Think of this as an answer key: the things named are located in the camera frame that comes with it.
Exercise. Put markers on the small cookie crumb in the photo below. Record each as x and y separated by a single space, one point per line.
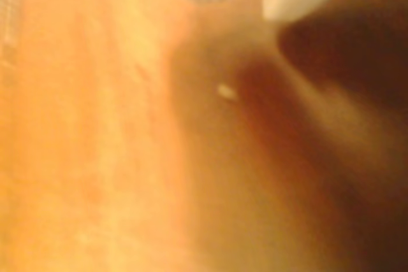
226 91

